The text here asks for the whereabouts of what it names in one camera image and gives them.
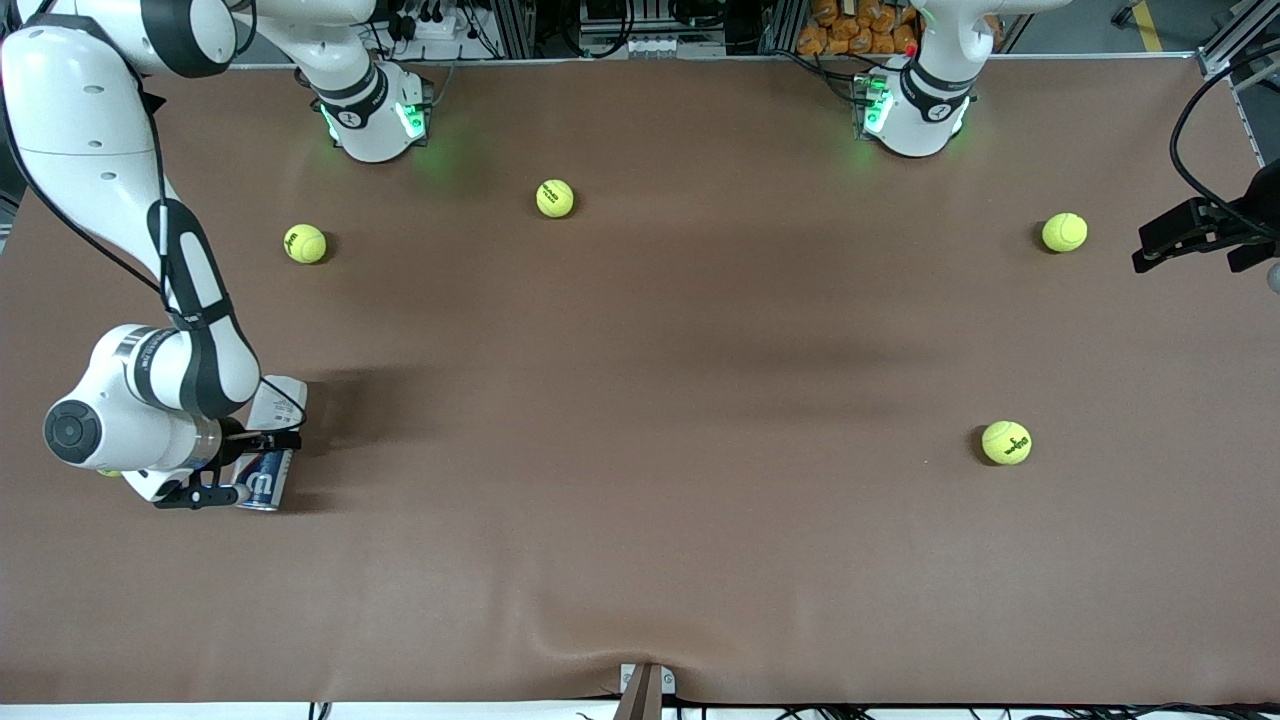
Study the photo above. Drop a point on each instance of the orange snack bag pile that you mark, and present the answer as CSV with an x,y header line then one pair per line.
x,y
840,30

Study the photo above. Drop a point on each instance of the aluminium frame profile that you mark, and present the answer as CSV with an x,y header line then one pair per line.
x,y
1225,45

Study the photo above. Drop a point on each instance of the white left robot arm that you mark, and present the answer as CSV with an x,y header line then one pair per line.
x,y
925,120

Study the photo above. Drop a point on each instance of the white blue tennis can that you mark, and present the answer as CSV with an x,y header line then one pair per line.
x,y
285,400

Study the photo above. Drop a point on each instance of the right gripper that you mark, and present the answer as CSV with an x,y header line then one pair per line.
x,y
238,437

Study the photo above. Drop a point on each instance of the grey metal table clamp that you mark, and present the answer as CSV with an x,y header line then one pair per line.
x,y
640,700

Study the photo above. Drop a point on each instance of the white power strip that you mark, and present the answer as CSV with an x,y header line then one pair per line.
x,y
440,28

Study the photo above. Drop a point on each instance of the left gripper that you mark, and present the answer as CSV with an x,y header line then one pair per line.
x,y
1252,212

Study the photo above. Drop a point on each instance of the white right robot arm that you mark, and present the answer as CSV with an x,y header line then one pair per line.
x,y
80,110

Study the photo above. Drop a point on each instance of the brown table mat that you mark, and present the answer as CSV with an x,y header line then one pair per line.
x,y
640,540

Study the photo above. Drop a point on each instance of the aluminium table edge rail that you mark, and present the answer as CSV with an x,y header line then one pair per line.
x,y
1250,115

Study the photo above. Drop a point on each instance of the aluminium frame post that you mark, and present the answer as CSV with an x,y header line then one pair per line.
x,y
782,25
515,25

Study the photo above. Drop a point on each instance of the white connector row device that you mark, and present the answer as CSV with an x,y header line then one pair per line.
x,y
650,47

